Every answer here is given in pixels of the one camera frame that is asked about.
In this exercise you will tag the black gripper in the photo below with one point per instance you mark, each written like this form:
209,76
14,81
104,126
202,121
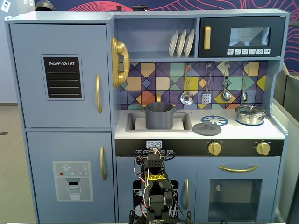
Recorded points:
154,152

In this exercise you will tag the gray round lid with knob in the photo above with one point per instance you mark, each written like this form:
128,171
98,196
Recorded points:
206,130

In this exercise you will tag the shiny steel pot lid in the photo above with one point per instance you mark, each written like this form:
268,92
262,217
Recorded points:
250,109

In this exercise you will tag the digital clock display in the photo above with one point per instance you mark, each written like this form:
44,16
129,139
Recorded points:
154,144

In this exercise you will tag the blue dishwasher door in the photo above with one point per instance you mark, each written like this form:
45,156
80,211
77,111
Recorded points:
126,170

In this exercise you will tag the gray plastic pot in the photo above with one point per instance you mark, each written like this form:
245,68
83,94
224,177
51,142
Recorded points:
158,119

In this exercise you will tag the gray toy sink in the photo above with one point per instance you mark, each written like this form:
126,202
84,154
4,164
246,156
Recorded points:
133,121

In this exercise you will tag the blue oven door with window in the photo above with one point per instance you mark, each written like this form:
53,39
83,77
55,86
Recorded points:
203,177

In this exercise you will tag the robot controller board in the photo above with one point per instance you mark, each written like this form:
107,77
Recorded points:
157,221

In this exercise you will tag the gold stove knob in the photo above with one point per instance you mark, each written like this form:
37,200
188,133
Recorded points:
263,148
215,148

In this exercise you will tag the gold toy faucet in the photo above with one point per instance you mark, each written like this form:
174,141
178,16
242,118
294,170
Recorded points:
158,96

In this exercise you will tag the steel skimmer spoon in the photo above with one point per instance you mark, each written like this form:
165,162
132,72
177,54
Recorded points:
187,98

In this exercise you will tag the blue burner print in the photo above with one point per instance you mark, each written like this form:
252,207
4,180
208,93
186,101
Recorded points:
213,119

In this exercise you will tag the steel slotted spatula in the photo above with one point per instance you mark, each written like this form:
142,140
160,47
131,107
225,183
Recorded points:
206,98

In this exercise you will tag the black control panel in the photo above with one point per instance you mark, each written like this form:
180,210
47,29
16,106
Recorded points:
238,148

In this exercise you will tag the steel ladle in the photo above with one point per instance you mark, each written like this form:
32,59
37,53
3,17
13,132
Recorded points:
225,96

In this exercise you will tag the small steel spoon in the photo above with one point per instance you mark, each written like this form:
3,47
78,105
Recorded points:
244,96

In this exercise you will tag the blue freezer door with dispenser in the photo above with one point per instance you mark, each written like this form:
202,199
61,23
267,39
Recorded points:
42,151

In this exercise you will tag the gold toy telephone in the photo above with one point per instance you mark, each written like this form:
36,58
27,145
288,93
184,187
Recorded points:
123,53

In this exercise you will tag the black shopping list board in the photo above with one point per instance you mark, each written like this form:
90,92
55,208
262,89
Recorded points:
63,91

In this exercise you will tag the white toy plate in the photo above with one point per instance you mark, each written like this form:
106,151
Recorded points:
173,44
181,43
189,43

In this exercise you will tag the black microwave door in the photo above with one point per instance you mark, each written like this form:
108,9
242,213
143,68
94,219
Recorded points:
219,35

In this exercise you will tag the blue fridge door with board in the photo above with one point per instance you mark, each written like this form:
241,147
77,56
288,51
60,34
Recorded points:
28,93

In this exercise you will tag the round floor socket cover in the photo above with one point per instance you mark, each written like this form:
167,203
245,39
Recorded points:
3,133

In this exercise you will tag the black cylindrical container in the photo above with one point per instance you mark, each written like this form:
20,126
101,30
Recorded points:
140,8

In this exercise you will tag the blue toy kitchen unit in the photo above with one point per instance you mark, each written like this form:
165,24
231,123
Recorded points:
70,17

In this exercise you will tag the dark helmet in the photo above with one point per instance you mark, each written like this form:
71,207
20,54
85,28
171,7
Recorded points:
44,5

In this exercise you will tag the paper with face drawing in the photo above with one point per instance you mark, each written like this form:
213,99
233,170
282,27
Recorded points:
6,6

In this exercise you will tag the small wrist camera board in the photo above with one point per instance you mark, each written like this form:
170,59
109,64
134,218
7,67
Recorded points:
154,151

